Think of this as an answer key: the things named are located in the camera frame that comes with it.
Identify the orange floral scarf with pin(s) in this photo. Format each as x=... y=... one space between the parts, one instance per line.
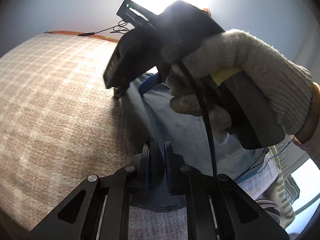
x=207 y=11

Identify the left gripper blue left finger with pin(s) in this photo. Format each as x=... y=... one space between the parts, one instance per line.
x=144 y=167

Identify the green striped white throw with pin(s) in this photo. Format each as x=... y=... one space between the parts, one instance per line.
x=273 y=181

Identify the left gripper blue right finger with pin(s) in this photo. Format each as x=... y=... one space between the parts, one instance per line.
x=170 y=168

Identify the black elastic waist pants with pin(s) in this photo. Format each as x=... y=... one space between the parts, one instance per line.
x=151 y=119

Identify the pink plaid bed blanket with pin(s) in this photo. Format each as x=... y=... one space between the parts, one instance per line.
x=59 y=124

